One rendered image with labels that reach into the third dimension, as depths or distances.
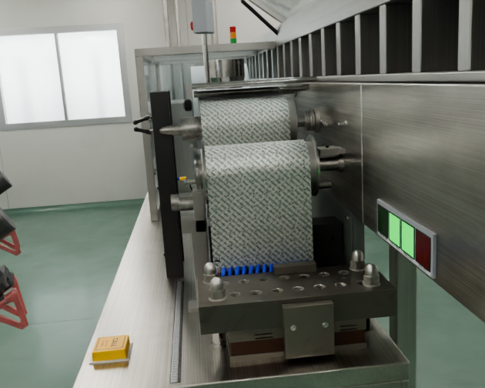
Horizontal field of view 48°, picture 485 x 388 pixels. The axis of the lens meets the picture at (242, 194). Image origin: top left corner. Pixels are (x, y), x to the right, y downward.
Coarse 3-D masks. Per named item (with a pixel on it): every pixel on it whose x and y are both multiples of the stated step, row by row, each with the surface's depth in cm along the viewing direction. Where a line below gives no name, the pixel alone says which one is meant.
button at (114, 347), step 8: (104, 336) 120; (112, 336) 119; (120, 336) 119; (128, 336) 119; (96, 344) 116; (104, 344) 116; (112, 344) 116; (120, 344) 116; (128, 344) 118; (96, 352) 113; (104, 352) 113; (112, 352) 114; (120, 352) 114; (96, 360) 114
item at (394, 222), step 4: (392, 216) 97; (392, 220) 97; (396, 220) 95; (392, 224) 97; (396, 224) 95; (392, 228) 97; (396, 228) 95; (392, 232) 97; (396, 232) 95; (392, 236) 98; (396, 236) 95; (392, 240) 98; (396, 240) 95; (396, 244) 96
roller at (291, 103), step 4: (288, 100) 147; (292, 100) 147; (288, 104) 146; (292, 104) 146; (292, 108) 146; (292, 112) 145; (292, 116) 145; (296, 116) 145; (292, 120) 145; (296, 120) 145; (292, 124) 145; (296, 124) 145; (292, 128) 145; (296, 128) 146; (292, 132) 146; (296, 132) 146; (292, 136) 147; (296, 136) 147
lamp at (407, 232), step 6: (402, 222) 92; (402, 228) 92; (408, 228) 90; (402, 234) 93; (408, 234) 90; (402, 240) 93; (408, 240) 90; (402, 246) 93; (408, 246) 90; (408, 252) 90
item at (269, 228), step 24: (288, 192) 124; (216, 216) 123; (240, 216) 124; (264, 216) 124; (288, 216) 125; (216, 240) 124; (240, 240) 125; (264, 240) 126; (288, 240) 126; (312, 240) 127; (216, 264) 126; (240, 264) 126
